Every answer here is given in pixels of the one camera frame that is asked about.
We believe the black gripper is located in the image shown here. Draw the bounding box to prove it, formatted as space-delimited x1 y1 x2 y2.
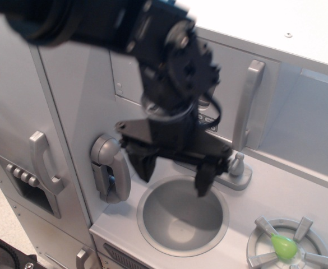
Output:
116 115 232 197

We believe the white toy microwave door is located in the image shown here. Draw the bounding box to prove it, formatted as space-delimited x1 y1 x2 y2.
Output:
110 42 281 149

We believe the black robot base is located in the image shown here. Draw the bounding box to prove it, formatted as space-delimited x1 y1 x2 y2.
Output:
0 239 45 268

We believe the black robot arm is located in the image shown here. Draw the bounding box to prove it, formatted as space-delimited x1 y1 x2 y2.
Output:
0 1 232 197

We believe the grey round toy sink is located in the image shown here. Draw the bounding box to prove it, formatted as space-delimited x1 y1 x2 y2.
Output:
137 175 229 257

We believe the grey toy telephone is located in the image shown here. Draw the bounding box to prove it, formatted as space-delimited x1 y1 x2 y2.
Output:
90 134 131 204

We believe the grey toy faucet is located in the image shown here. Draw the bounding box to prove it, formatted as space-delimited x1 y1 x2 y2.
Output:
175 152 252 191

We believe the grey oven control panel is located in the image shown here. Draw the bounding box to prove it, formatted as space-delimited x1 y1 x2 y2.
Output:
103 243 149 269

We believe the white toy kitchen cabinet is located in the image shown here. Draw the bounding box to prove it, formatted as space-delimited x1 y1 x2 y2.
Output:
0 1 328 268

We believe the green toy pear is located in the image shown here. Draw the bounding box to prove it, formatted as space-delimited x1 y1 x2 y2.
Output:
271 233 298 260

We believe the grey toy ice dispenser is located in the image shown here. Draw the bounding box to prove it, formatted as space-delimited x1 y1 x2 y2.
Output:
0 155 61 219

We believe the grey toy stove burner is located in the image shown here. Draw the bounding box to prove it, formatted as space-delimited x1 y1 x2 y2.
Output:
246 216 328 268

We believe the grey lower door handle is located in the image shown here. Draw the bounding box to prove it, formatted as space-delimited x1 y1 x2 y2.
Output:
76 248 95 269

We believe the grey fridge door handle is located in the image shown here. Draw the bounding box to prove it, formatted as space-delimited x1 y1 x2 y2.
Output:
29 131 64 195

